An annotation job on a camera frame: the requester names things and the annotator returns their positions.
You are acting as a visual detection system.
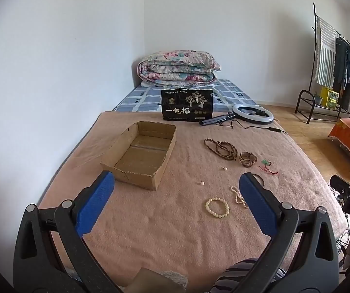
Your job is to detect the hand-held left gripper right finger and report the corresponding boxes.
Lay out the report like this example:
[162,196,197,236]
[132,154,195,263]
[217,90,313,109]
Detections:
[238,172,340,293]

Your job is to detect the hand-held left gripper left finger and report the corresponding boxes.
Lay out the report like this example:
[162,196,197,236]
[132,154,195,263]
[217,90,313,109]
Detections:
[13,171,124,293]

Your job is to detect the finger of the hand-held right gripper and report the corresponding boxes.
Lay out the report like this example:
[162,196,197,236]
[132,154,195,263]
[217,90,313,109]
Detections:
[329,175,350,195]

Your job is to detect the green jade pendant red cord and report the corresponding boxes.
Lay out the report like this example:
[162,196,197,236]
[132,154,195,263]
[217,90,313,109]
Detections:
[259,158,278,175]

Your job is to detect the brown wooden bracelet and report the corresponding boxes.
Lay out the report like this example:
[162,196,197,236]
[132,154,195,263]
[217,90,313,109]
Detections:
[238,152,258,168]

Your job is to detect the cream bead bracelet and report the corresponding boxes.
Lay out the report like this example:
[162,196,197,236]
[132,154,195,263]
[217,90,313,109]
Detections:
[206,197,230,219]

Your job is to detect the brown wooden bead necklace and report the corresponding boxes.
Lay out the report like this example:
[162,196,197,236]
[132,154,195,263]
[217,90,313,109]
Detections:
[204,138,239,161]

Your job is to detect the cardboard box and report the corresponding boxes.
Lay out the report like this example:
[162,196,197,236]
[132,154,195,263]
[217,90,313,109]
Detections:
[100,121,177,191]

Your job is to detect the pearl bead strand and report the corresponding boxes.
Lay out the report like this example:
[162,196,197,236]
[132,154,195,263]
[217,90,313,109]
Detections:
[230,186,249,209]

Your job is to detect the orange patterned cloth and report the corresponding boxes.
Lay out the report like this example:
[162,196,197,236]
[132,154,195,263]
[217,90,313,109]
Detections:
[328,118,350,171]

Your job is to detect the person's striped clothing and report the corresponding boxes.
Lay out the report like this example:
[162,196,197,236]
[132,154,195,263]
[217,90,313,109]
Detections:
[210,258,285,293]

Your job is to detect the pink blanket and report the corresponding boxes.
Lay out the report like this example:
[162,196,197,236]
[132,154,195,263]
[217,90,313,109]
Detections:
[38,111,350,293]

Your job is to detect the yellow crate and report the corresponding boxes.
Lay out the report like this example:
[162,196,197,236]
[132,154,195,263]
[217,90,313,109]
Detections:
[319,87,340,109]

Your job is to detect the black folded tripod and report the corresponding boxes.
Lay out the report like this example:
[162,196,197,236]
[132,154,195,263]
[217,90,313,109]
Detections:
[199,112,236,126]

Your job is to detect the black metal clothes rack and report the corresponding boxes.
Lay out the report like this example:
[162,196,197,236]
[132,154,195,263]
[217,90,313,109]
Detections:
[295,2,350,125]

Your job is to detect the blue checked mattress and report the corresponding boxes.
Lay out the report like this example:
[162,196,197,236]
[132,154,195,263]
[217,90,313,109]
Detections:
[112,79,258,113]

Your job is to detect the dark hanging clothes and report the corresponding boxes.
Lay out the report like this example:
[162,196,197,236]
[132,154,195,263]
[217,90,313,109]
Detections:
[333,37,350,110]

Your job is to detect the black printed snack bag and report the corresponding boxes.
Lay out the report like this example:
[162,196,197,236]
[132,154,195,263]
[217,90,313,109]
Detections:
[161,88,215,121]

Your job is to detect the striped hanging cloth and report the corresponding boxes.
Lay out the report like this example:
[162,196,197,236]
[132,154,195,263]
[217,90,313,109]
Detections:
[314,17,337,87]

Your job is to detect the folded floral quilt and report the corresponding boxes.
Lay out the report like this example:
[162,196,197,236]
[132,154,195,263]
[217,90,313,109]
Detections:
[137,50,221,86]

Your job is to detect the black ring light cable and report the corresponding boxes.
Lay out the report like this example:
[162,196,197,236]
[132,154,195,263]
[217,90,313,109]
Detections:
[231,119,288,134]

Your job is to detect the white ring light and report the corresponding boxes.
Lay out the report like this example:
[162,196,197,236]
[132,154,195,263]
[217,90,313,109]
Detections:
[232,104,274,125]

